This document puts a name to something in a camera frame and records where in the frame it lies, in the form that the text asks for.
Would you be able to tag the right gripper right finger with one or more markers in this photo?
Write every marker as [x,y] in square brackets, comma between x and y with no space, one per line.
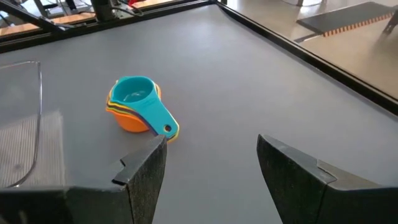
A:
[311,193]

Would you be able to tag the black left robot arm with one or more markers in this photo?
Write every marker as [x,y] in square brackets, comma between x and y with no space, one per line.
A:
[102,9]

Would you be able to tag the purple measuring cup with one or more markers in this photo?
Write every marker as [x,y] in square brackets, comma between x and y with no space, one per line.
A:
[136,117]

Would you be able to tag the clear plastic container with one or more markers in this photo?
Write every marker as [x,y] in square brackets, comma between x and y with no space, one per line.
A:
[31,149]

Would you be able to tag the orange measuring cup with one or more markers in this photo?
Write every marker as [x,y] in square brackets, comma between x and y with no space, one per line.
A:
[129,125]

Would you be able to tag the teal measuring cup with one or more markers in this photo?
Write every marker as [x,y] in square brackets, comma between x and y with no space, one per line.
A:
[149,105]

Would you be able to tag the yellow measuring cup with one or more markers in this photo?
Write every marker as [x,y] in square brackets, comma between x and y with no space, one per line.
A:
[174,138]

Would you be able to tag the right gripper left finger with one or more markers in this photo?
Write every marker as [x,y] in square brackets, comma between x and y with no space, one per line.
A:
[93,205]

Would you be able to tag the dark grey table mat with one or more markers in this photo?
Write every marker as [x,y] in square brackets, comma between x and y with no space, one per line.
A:
[233,77]

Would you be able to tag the dark table with striped edge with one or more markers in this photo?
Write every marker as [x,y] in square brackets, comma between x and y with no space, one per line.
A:
[342,17]

